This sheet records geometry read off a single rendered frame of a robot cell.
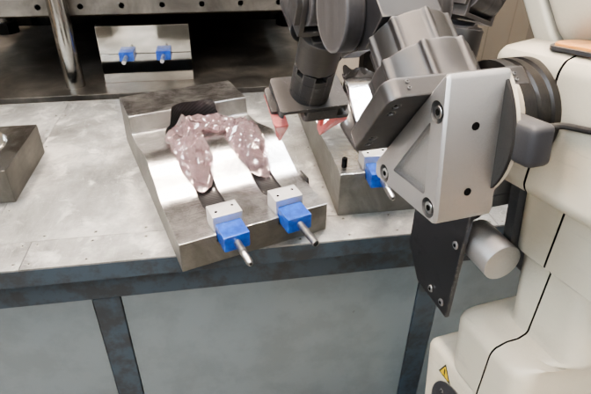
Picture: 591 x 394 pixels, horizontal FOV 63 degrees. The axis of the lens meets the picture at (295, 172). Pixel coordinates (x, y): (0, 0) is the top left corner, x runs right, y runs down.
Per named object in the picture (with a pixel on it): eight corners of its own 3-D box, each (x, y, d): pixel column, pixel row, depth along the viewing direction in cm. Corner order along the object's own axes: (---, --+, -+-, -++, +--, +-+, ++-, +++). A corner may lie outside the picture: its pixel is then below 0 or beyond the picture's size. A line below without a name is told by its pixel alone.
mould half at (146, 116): (325, 229, 87) (328, 176, 81) (182, 272, 77) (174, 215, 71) (230, 120, 125) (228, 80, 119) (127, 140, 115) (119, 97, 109)
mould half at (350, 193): (468, 204, 94) (483, 142, 87) (337, 215, 90) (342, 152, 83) (386, 103, 136) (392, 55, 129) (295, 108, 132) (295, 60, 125)
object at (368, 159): (405, 210, 81) (410, 183, 78) (376, 213, 80) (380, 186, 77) (382, 171, 92) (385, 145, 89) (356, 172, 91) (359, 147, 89)
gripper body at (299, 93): (267, 87, 70) (273, 48, 64) (332, 80, 73) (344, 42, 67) (279, 121, 67) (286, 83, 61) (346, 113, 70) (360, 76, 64)
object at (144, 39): (193, 79, 154) (187, 24, 145) (105, 83, 151) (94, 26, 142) (196, 36, 197) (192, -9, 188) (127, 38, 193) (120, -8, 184)
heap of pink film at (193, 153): (280, 174, 91) (280, 137, 87) (188, 196, 84) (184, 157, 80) (233, 120, 111) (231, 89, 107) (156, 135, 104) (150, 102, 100)
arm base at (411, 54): (390, 98, 33) (536, 82, 36) (357, 3, 35) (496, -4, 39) (352, 152, 40) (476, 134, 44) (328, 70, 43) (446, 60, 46)
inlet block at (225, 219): (266, 273, 73) (266, 244, 70) (235, 283, 71) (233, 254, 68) (236, 224, 83) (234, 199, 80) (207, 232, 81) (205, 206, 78)
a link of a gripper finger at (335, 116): (284, 119, 78) (292, 77, 70) (325, 113, 80) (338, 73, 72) (295, 152, 75) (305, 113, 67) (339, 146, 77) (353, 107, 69)
